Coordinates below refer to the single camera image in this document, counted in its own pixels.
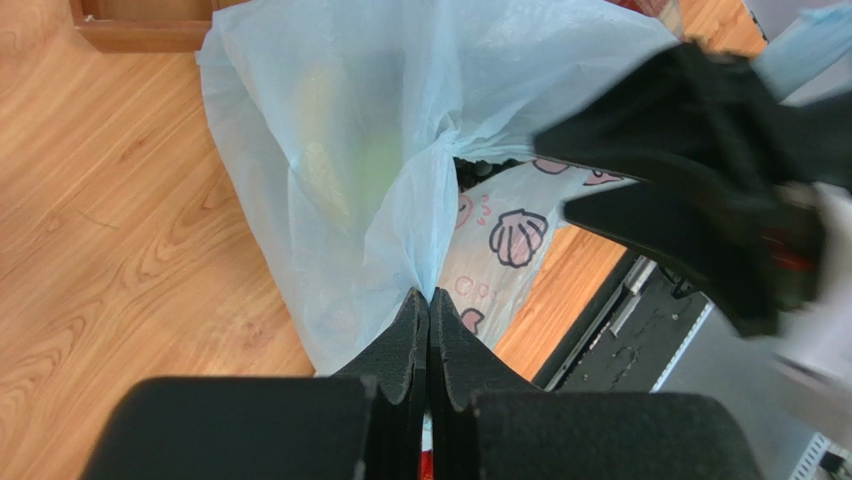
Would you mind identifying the light blue plastic bag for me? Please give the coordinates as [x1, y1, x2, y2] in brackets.
[196, 1, 677, 375]

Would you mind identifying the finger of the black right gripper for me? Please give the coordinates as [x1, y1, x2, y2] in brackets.
[533, 43, 792, 180]
[563, 180, 793, 337]

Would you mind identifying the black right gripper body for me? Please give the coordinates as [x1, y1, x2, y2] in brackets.
[758, 90, 851, 313]

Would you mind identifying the wooden compartment tray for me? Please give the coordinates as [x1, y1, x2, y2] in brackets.
[69, 0, 244, 53]

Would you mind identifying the dark fake grape bunch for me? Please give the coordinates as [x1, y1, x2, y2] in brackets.
[453, 157, 522, 193]

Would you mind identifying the red plaid folded cloth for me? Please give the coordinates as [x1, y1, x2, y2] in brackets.
[609, 0, 685, 38]

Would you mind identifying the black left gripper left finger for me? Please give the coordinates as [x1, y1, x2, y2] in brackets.
[82, 291, 429, 479]

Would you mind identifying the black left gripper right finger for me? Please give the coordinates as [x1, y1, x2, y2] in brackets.
[429, 289, 761, 479]

